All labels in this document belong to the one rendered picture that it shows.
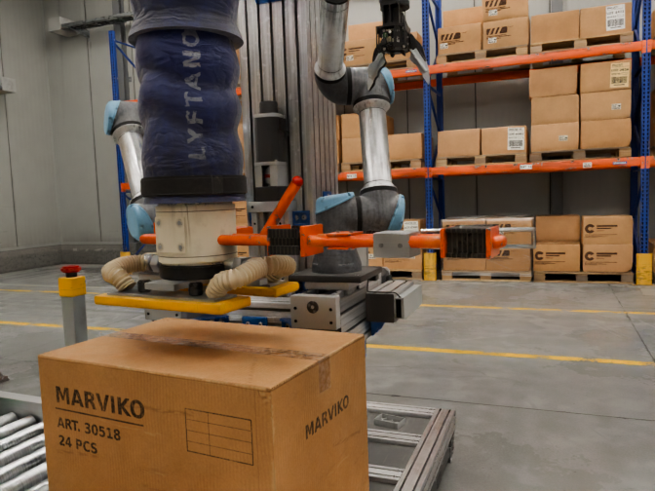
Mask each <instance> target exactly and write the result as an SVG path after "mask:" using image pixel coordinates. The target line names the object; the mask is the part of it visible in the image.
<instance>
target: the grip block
mask: <svg viewBox="0 0 655 491"><path fill-rule="evenodd" d="M318 234H323V224H314V225H306V226H291V229H290V224H283V225H275V226H267V227H266V236H267V255H268V256H273V255H299V254H300V255H301V257H305V256H310V255H314V254H319V253H323V252H324V247H323V246H308V245H307V244H306V238H307V236H309V235H318Z"/></svg>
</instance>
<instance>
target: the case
mask: <svg viewBox="0 0 655 491"><path fill-rule="evenodd" d="M38 365H39V377H40V389H41V401H42V413H43V425H44V438H45V449H46V461H47V474H48V485H49V491H369V480H368V448H367V416H366V353H365V336H364V335H363V334H358V333H346V332H334V331H323V330H312V329H300V328H289V327H278V326H266V325H255V324H243V323H232V322H221V321H198V320H188V319H176V318H164V319H160V320H157V321H152V322H148V323H145V324H142V325H138V326H135V327H131V328H128V329H124V330H121V331H117V332H114V333H111V334H107V335H104V336H100V337H98V338H94V339H91V340H88V341H84V342H81V343H77V344H74V345H70V346H67V347H63V348H60V349H57V350H53V351H50V352H47V353H44V354H40V355H38Z"/></svg>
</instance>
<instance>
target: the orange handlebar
mask: <svg viewBox="0 0 655 491"><path fill-rule="evenodd" d="M236 230H237V234H232V235H220V236H219V237H218V238H217V241H218V243H219V244H220V245H222V246H267V236H266V235H259V234H254V233H253V228H252V227H251V226H236ZM139 241H140V242H141V243H142V244H146V245H156V233H154V234H143V235H141V236H140V237H139ZM408 243H409V245H410V247H411V248H441V237H440V234H418V235H417V236H410V239H409V241H408ZM306 244H307V245H308V246H328V247H327V249H351V250H353V249H355V248H358V247H373V234H363V231H335V232H334V233H328V234H318V235H309V236H307V238H306ZM506 244H507V238H506V237H505V236H503V235H497V236H493V240H492V246H493V248H494V249H496V248H502V247H504V246H506Z"/></svg>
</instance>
